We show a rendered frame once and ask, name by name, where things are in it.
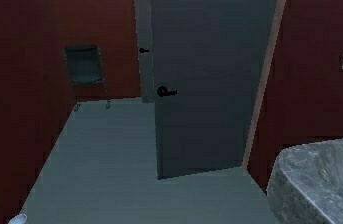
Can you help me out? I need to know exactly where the pale grey room door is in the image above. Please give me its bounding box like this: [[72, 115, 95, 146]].
[[133, 0, 156, 104]]

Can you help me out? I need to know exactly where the dark grey laundry cart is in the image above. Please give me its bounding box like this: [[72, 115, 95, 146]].
[[62, 44, 113, 112]]

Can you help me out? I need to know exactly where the white round object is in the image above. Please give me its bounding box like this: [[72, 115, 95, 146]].
[[7, 213, 29, 224]]

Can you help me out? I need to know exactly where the grey marble sink counter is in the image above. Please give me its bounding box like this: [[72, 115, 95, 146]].
[[266, 135, 343, 224]]

